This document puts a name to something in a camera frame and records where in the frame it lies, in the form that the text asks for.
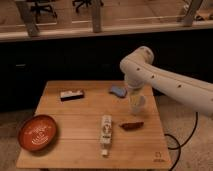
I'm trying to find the dark red dried pepper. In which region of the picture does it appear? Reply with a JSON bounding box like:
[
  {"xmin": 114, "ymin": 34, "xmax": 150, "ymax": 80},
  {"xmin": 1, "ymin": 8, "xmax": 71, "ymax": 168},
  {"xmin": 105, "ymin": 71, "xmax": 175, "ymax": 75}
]
[{"xmin": 120, "ymin": 122, "xmax": 144, "ymax": 131}]

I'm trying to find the metal frame post right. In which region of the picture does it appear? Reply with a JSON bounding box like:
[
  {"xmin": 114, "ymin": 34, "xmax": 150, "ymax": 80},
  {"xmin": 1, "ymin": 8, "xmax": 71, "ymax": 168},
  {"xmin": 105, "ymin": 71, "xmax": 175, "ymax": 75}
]
[{"xmin": 182, "ymin": 0, "xmax": 203, "ymax": 27}]

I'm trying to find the black office chair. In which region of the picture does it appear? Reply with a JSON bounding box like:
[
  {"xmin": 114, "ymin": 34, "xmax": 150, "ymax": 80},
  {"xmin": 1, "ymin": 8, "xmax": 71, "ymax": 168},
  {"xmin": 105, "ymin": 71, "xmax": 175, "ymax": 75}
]
[
  {"xmin": 72, "ymin": 0, "xmax": 104, "ymax": 13},
  {"xmin": 27, "ymin": 0, "xmax": 57, "ymax": 22}
]

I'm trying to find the black and white eraser block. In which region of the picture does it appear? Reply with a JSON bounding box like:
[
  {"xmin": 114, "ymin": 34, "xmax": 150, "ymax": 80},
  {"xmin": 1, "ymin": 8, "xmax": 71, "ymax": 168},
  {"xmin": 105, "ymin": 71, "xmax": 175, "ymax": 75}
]
[{"xmin": 60, "ymin": 89, "xmax": 84, "ymax": 101}]

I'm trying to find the black office chair left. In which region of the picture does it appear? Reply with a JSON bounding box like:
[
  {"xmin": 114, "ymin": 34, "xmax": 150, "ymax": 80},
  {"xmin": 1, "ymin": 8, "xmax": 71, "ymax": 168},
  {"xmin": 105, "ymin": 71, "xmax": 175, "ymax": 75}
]
[{"xmin": 27, "ymin": 0, "xmax": 57, "ymax": 22}]

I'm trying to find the white bottle with label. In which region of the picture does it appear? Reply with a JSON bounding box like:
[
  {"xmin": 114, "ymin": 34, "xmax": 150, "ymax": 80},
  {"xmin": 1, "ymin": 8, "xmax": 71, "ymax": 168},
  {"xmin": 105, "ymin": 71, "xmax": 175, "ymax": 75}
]
[{"xmin": 100, "ymin": 115, "xmax": 112, "ymax": 157}]

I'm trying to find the metal frame post middle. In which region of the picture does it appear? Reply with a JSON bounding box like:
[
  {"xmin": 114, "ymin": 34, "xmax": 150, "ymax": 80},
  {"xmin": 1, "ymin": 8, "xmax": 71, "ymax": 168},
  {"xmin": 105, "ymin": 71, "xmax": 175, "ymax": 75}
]
[{"xmin": 92, "ymin": 0, "xmax": 101, "ymax": 33}]

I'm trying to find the clear plastic cup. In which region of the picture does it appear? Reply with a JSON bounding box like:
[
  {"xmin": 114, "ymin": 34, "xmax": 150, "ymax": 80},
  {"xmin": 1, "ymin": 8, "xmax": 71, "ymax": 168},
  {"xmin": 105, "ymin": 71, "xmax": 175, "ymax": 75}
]
[{"xmin": 130, "ymin": 94, "xmax": 146, "ymax": 115}]

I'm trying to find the metal frame post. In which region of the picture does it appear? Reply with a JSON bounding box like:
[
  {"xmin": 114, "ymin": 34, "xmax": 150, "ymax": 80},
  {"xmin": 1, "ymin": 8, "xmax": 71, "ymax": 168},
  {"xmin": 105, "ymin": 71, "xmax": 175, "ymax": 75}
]
[
  {"xmin": 182, "ymin": 0, "xmax": 203, "ymax": 27},
  {"xmin": 92, "ymin": 0, "xmax": 101, "ymax": 33},
  {"xmin": 15, "ymin": 0, "xmax": 39, "ymax": 37}
]

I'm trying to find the orange round bowl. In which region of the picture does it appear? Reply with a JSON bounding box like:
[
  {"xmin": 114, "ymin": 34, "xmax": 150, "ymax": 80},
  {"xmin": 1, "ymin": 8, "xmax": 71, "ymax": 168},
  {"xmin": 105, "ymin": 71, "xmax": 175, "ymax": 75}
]
[{"xmin": 18, "ymin": 115, "xmax": 57, "ymax": 152}]

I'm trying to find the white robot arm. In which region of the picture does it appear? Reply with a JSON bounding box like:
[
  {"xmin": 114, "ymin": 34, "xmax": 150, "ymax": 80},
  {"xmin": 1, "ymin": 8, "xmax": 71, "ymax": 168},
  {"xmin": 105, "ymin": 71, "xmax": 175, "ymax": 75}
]
[{"xmin": 120, "ymin": 46, "xmax": 213, "ymax": 117}]

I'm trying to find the black cable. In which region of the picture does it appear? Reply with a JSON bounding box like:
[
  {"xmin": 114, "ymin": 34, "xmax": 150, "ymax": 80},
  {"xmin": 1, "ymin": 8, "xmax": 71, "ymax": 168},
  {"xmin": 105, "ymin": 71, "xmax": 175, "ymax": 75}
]
[{"xmin": 164, "ymin": 111, "xmax": 199, "ymax": 171}]

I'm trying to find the metal frame post left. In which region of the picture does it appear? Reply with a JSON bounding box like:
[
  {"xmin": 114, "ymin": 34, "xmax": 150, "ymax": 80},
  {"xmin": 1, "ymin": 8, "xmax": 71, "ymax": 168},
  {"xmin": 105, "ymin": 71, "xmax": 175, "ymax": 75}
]
[{"xmin": 15, "ymin": 0, "xmax": 39, "ymax": 37}]

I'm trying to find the black office chair right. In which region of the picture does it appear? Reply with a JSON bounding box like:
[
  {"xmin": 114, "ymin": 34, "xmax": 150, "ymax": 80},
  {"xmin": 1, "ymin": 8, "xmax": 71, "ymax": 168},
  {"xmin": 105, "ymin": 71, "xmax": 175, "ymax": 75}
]
[{"xmin": 72, "ymin": 0, "xmax": 104, "ymax": 13}]

